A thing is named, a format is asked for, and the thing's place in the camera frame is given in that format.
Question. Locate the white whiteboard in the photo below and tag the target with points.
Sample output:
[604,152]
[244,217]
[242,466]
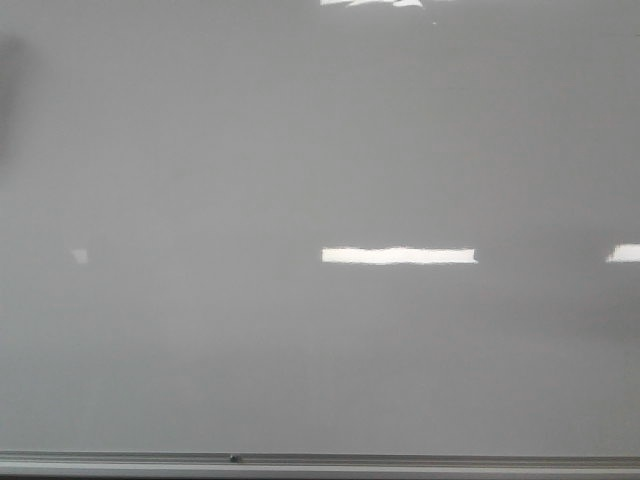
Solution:
[285,227]

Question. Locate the aluminium whiteboard frame rail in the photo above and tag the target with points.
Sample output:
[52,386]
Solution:
[146,465]

